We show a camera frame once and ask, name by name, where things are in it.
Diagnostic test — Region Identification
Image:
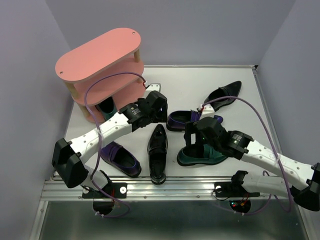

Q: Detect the green loafer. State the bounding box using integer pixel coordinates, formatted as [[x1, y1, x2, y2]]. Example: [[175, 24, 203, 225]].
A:
[[176, 144, 228, 167], [95, 96, 118, 121]]

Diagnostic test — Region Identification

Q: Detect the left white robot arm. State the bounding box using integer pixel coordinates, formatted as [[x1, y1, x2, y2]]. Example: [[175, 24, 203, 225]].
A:
[[51, 90, 168, 189]]

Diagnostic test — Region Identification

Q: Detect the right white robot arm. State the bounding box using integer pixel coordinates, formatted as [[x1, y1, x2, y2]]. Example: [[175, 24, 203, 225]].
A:
[[184, 117, 320, 212]]

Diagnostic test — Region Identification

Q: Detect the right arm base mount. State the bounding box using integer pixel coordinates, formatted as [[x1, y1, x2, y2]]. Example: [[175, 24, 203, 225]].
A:
[[212, 170, 250, 199]]

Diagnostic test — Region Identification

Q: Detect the purple loafer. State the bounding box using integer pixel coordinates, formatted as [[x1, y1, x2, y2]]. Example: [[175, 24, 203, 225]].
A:
[[100, 141, 142, 178], [166, 109, 224, 133]]

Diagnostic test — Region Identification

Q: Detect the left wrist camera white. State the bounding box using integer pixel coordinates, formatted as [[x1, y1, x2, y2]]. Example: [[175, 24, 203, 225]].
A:
[[145, 83, 161, 95]]

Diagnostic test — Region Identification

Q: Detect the aluminium front rail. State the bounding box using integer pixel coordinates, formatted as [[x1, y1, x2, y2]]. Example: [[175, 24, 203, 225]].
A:
[[41, 176, 288, 201]]

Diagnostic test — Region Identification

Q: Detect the glossy black loafer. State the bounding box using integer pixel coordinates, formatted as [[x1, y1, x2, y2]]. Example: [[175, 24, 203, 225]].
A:
[[147, 124, 168, 185]]

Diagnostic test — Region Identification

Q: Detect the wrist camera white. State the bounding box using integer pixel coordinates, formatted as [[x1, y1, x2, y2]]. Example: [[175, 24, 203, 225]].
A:
[[145, 83, 161, 95], [197, 103, 215, 120]]

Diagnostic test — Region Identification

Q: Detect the matte black loafer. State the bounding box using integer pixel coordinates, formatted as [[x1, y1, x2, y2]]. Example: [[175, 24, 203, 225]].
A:
[[204, 80, 242, 112]]

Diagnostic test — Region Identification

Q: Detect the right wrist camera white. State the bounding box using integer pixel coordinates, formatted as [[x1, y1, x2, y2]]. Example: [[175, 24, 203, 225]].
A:
[[197, 103, 215, 120]]

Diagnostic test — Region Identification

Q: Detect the pink three-tier shoe shelf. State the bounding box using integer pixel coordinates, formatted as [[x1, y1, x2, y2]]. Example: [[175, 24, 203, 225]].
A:
[[55, 27, 146, 123]]

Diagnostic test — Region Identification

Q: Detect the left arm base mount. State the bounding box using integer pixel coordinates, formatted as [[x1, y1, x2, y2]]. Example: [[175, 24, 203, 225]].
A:
[[82, 170, 128, 199]]

